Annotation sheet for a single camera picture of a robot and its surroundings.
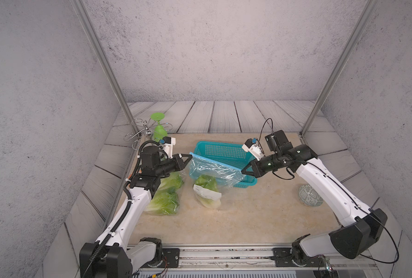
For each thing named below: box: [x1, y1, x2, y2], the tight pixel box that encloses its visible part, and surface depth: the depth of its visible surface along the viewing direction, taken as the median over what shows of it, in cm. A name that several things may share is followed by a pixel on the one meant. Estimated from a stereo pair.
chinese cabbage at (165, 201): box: [144, 184, 182, 217], surface depth 82 cm
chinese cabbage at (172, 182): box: [157, 171, 185, 192], surface depth 91 cm
